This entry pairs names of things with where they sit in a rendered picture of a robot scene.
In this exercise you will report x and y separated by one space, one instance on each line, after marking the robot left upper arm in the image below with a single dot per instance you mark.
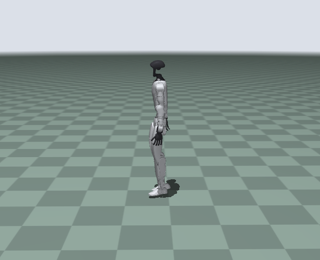
160 94

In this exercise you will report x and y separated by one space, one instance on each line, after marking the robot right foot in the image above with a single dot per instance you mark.
167 186

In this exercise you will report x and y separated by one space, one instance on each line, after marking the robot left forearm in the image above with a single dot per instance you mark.
160 116

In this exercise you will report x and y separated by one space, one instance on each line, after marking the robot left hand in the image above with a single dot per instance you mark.
158 137

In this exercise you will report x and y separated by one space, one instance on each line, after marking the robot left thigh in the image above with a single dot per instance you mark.
156 150

